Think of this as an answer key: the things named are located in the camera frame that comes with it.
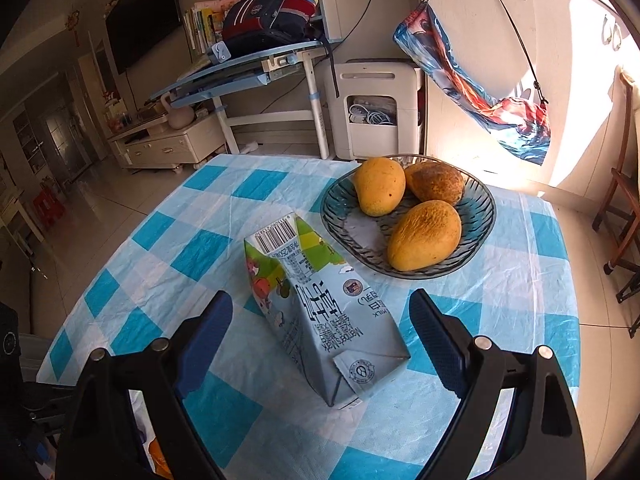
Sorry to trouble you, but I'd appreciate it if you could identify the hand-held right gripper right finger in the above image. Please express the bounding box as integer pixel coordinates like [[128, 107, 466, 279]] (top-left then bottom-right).
[[407, 288, 586, 480]]

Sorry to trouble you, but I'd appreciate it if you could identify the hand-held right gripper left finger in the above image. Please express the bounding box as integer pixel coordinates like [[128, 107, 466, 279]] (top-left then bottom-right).
[[55, 290, 234, 480]]

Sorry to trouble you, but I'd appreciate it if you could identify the grey blue milk carton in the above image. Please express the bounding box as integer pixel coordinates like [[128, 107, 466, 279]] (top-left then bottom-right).
[[243, 212, 412, 411]]

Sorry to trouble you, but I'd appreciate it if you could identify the blue checkered tablecloth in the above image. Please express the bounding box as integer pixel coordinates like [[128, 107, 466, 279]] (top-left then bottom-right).
[[37, 152, 583, 480]]

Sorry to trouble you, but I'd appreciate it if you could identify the speckled yellow mango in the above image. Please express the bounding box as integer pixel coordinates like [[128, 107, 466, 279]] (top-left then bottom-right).
[[386, 200, 462, 272]]

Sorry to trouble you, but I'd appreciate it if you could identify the dark glass fruit bowl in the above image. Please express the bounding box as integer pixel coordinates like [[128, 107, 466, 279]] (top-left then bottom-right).
[[320, 154, 497, 281]]

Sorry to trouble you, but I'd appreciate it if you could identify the red plastic stool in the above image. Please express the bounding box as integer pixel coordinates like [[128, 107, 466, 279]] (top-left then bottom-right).
[[32, 185, 66, 226]]

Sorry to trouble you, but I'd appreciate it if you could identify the brown spotted mango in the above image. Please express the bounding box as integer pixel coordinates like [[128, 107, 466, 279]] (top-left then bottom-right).
[[404, 161, 466, 207]]

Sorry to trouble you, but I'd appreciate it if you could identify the smooth yellow mango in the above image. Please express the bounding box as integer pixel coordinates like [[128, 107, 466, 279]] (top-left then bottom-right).
[[354, 156, 407, 217]]

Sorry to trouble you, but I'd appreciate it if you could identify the white television cabinet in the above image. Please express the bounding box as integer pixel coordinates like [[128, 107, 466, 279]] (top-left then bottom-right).
[[109, 115, 228, 171]]

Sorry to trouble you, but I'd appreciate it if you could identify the pink round vase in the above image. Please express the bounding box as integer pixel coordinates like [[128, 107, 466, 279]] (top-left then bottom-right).
[[160, 95, 195, 129]]

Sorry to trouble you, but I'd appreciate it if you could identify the wooden chair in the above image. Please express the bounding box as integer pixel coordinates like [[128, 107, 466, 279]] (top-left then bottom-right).
[[592, 67, 640, 306]]

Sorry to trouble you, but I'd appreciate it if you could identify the white floor appliance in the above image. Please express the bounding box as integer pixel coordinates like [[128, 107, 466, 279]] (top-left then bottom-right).
[[327, 59, 426, 162]]

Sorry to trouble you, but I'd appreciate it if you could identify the blue white study desk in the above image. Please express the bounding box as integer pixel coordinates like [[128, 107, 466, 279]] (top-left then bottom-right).
[[150, 40, 346, 161]]

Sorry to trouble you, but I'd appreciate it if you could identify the row of books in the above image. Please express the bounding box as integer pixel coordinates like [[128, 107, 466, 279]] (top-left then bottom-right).
[[182, 2, 231, 56]]

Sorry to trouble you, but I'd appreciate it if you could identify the black flat television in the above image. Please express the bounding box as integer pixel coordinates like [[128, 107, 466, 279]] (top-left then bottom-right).
[[105, 0, 183, 76]]

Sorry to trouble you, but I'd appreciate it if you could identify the navy red backpack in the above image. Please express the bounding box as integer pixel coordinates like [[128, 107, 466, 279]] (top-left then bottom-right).
[[221, 0, 342, 98]]

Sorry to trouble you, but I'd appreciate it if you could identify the printed drawstring bag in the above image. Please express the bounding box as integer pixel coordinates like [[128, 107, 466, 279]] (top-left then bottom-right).
[[392, 0, 552, 166]]

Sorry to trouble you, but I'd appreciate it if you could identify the red knot wall ornament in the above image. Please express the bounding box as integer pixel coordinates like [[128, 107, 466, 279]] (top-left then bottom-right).
[[67, 7, 82, 48]]

